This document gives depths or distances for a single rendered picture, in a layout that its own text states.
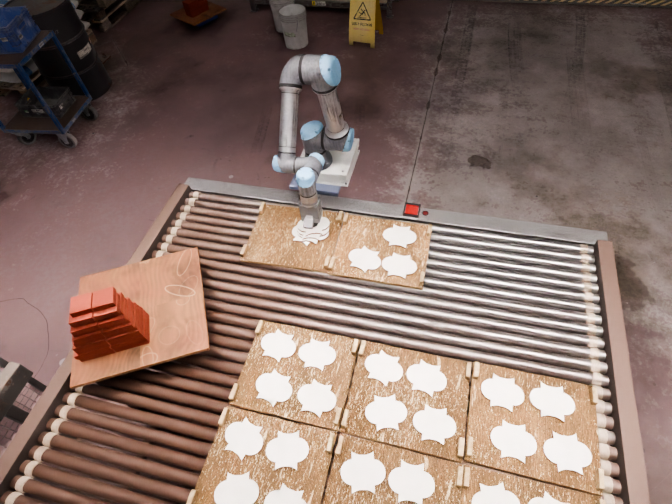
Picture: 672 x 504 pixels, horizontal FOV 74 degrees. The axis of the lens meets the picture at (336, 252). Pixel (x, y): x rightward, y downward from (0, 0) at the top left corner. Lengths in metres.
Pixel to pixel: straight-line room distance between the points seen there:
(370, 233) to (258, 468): 1.07
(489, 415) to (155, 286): 1.37
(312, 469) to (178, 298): 0.83
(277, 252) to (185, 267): 0.40
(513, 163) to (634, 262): 1.16
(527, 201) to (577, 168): 0.57
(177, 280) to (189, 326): 0.24
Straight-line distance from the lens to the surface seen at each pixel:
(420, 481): 1.60
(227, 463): 1.68
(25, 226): 4.35
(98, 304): 1.66
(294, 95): 1.97
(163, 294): 1.93
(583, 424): 1.79
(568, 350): 1.91
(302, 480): 1.62
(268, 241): 2.09
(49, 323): 3.59
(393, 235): 2.04
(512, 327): 1.88
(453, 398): 1.69
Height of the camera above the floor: 2.51
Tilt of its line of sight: 52 degrees down
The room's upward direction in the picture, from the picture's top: 7 degrees counter-clockwise
